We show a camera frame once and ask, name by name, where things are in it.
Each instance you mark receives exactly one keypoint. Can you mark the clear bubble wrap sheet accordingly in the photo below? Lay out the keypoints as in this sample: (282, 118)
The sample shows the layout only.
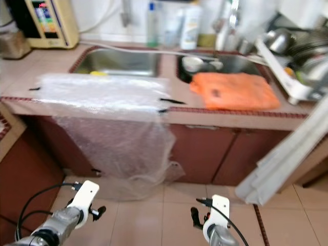
(107, 128)

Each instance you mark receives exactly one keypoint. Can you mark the orange plastic bag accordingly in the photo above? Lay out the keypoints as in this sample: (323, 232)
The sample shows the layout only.
(236, 91)

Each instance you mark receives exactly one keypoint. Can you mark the clear bottle with green liquid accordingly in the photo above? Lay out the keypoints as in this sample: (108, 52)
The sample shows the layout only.
(152, 28)

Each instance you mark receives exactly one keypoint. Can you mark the cream water ionizer machine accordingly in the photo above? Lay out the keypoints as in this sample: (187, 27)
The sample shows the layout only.
(48, 23)

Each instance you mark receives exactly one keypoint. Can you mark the jar of brown powder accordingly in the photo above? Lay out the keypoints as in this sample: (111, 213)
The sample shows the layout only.
(14, 46)

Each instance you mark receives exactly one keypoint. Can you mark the grey metal spout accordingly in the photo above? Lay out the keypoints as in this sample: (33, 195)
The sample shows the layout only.
(127, 15)

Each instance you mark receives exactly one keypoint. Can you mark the brown cabinet door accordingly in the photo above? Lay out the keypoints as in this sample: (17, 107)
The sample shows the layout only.
(256, 151)
(197, 154)
(41, 143)

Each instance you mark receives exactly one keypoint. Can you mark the black tape strip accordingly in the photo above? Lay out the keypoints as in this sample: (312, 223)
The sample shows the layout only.
(35, 88)

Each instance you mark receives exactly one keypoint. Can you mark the steel pot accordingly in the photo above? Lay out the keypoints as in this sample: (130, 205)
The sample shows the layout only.
(279, 41)

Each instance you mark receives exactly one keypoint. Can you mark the white slanted panel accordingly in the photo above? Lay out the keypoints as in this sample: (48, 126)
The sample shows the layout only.
(282, 164)

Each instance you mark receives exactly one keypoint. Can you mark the white dish rack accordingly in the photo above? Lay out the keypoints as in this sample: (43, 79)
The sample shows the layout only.
(292, 87)

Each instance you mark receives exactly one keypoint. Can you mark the clear plastic bottle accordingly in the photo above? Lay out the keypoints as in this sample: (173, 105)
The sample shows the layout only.
(172, 31)

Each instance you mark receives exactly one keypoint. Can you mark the chrome sink faucet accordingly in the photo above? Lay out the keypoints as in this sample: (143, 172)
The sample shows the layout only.
(228, 28)

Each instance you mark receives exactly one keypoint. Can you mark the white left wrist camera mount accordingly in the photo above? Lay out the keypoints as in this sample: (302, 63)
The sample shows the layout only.
(84, 197)

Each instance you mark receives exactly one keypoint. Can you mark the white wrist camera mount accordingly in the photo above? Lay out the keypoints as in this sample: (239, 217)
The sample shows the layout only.
(84, 197)
(218, 215)

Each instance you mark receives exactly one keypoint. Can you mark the stainless steel sink basin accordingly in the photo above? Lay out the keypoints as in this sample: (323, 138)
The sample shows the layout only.
(123, 62)

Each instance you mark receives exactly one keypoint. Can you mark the white plastic bottle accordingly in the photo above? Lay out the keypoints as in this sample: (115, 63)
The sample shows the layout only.
(191, 28)

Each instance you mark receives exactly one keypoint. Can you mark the white ceramic bowl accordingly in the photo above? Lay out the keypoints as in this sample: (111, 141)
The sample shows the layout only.
(193, 64)

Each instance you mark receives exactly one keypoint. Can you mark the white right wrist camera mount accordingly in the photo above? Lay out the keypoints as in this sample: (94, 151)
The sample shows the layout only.
(218, 215)

